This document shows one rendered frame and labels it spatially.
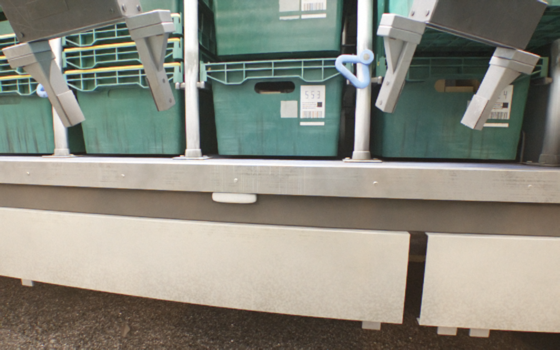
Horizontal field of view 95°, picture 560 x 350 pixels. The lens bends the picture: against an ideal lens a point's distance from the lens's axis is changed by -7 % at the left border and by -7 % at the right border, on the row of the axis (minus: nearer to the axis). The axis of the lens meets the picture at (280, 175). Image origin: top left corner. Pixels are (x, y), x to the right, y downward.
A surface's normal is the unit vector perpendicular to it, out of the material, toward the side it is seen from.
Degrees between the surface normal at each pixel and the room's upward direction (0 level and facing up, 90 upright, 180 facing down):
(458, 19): 113
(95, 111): 94
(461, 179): 90
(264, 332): 0
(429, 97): 94
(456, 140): 98
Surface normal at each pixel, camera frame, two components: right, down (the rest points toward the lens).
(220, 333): 0.00, -0.99
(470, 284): -0.16, 0.11
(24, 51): -0.04, 0.50
